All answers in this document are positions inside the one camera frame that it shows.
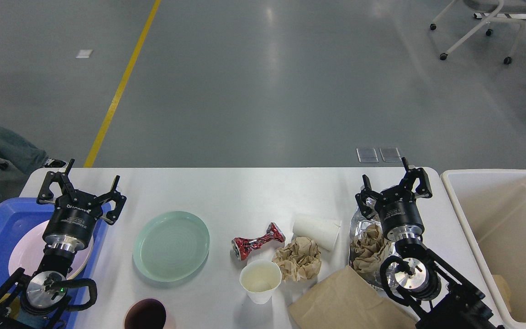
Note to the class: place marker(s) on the crushed red can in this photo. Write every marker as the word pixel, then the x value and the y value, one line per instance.
pixel 244 246

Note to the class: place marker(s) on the upright white paper cup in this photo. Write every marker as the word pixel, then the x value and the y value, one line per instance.
pixel 260 278

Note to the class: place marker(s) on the silver foil bag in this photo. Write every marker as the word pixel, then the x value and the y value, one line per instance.
pixel 358 224

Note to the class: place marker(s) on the crumpled brown paper ball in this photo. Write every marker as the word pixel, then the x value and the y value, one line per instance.
pixel 299 260

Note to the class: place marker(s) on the blue plastic tray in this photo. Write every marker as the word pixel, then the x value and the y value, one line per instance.
pixel 17 217

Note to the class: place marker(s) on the pink plate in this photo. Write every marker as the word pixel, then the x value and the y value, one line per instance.
pixel 29 251

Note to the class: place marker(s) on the floor outlet cover left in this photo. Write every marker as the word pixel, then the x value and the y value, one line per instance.
pixel 367 155

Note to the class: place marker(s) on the white office chair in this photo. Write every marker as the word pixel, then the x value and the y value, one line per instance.
pixel 500 11

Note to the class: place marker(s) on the flat brown paper bag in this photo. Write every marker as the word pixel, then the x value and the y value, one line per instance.
pixel 345 301

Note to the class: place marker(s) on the white floor tag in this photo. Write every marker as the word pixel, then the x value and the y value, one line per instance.
pixel 84 53

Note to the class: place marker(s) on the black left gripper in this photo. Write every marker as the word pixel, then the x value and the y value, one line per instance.
pixel 73 222

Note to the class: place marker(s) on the floor outlet cover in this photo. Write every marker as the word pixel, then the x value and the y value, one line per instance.
pixel 367 155
pixel 390 154

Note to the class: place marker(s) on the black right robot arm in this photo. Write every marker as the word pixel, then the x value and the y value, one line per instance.
pixel 416 276

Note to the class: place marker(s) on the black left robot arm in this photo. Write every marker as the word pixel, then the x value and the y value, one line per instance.
pixel 48 292

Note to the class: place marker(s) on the lying white paper cup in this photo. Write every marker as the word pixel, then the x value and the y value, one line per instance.
pixel 321 230

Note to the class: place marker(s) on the crumpled brown paper in bag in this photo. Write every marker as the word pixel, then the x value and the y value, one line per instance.
pixel 369 249

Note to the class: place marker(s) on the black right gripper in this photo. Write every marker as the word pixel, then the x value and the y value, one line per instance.
pixel 397 209

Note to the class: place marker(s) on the beige plastic bin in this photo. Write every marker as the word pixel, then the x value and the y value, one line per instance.
pixel 491 207

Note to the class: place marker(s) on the floor outlet cover right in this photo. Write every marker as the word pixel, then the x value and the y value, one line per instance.
pixel 390 154

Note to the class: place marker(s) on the pink mug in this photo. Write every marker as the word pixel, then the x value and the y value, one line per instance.
pixel 148 313

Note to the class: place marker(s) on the green plate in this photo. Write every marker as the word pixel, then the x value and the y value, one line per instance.
pixel 171 246

